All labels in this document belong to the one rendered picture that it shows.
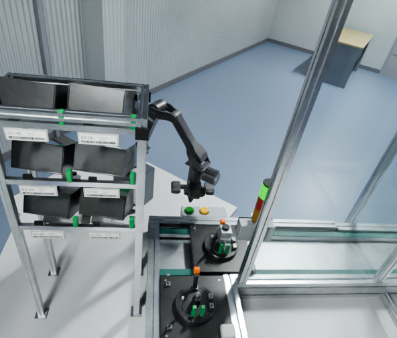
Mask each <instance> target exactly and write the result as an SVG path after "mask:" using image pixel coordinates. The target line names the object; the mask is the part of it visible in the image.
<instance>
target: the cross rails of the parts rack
mask: <svg viewBox="0 0 397 338"><path fill-rule="evenodd" d="M0 127H20V128H32V129H52V130H63V131H84V132H95V133H116V134H127V135H135V130H130V127H129V126H118V125H99V124H93V126H90V125H83V123H69V122H66V123H65V125H59V123H58V121H38V120H28V119H20V120H19V121H9V120H8V118H0ZM5 180H6V183H7V184H23V185H41V186H76V187H95V188H130V189H136V181H135V185H130V181H119V180H97V182H89V180H87V179H73V181H72V182H67V179H66V178H38V177H33V179H32V180H24V179H23V177H21V176H7V178H6V179H5ZM19 229H20V230H59V231H135V225H134V228H133V229H130V228H129V225H108V224H101V225H100V227H93V224H78V227H77V228H76V227H73V223H43V225H42V226H38V225H34V223H20V224H19Z"/></svg>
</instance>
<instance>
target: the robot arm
mask: <svg viewBox="0 0 397 338"><path fill-rule="evenodd" d="M167 111H168V112H167ZM159 119H161V120H166V121H170V122H172V124H173V126H174V127H175V129H176V131H177V132H178V134H179V136H180V138H181V140H182V141H183V143H184V145H185V147H186V155H187V156H188V161H187V162H185V164H186V165H188V166H189V171H188V178H187V183H186V184H181V183H180V181H172V182H171V193H172V194H179V193H180V189H184V195H187V197H188V200H189V202H190V203H191V202H192V201H193V199H200V197H203V196H205V194H206V195H214V192H215V189H214V186H216V185H217V183H218V181H219V179H220V176H221V175H220V173H219V170H216V169H214V168H211V167H209V165H210V164H211V162H210V160H209V157H208V153H207V151H206V149H204V147H203V146H202V145H201V144H199V143H198V142H197V141H196V140H195V138H194V136H193V134H192V132H191V130H190V129H189V127H188V125H187V123H186V121H185V120H184V117H183V116H182V112H181V111H180V110H178V109H176V108H175V107H174V106H173V105H172V104H169V103H167V102H165V101H164V100H163V99H158V100H156V101H154V102H153V103H151V104H149V105H148V129H149V140H150V137H151V135H152V133H153V131H154V128H155V126H156V124H157V122H158V120H159ZM149 140H148V141H147V150H146V154H148V153H149V149H150V148H151V147H149V146H148V142H149ZM204 161H205V163H204V164H203V165H202V163H203V162H204ZM201 180H203V181H205V183H204V186H201Z"/></svg>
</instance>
